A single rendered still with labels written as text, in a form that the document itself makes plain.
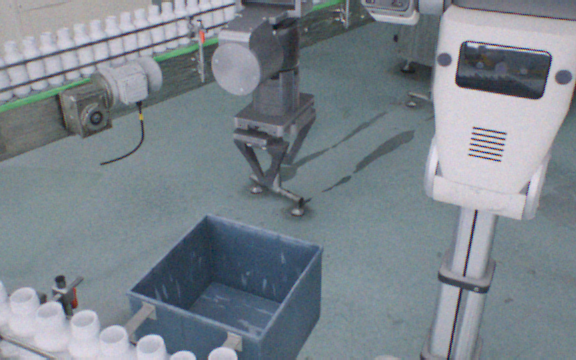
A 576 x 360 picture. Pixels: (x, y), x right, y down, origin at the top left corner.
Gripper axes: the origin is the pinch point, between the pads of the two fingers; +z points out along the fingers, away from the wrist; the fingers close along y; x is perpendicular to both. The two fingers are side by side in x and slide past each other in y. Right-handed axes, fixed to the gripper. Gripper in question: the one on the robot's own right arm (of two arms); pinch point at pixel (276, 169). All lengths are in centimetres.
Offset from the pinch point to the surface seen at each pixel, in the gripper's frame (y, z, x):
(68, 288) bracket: 3.9, 31.2, -38.3
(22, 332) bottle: 16.7, 28.5, -35.2
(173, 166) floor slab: -190, 138, -159
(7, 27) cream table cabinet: -239, 91, -321
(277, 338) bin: -19, 52, -9
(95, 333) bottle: 14.4, 25.7, -22.7
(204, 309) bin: -33, 66, -36
